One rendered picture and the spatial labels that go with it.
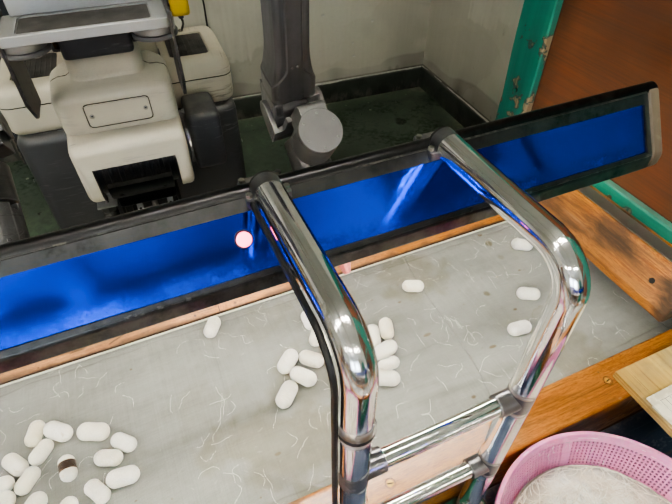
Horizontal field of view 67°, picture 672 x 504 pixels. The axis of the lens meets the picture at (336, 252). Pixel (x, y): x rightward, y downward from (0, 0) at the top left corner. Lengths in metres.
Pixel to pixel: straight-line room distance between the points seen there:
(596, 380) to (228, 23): 2.21
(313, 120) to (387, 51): 2.27
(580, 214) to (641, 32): 0.25
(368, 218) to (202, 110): 0.90
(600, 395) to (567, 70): 0.49
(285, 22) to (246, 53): 2.00
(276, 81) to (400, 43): 2.26
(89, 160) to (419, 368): 0.75
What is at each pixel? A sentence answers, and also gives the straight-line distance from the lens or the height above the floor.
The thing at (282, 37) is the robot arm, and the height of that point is 1.10.
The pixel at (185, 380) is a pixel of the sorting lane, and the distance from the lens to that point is 0.72.
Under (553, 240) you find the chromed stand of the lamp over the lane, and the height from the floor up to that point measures 1.12.
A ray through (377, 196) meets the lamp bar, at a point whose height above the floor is 1.09.
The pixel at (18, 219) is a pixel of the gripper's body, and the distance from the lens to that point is 0.70.
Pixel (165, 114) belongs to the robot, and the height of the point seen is 0.82.
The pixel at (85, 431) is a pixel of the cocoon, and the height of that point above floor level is 0.76.
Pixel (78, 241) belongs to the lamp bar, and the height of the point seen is 1.11.
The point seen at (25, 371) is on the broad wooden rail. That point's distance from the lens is 0.81.
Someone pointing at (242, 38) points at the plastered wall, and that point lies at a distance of 2.61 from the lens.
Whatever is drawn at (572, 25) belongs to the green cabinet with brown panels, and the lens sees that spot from 0.89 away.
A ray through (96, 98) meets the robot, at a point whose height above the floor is 0.88.
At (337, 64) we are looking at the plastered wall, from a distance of 2.80.
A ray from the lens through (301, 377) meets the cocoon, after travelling 0.67.
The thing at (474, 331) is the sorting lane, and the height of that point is 0.74.
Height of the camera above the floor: 1.33
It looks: 44 degrees down
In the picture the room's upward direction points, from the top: straight up
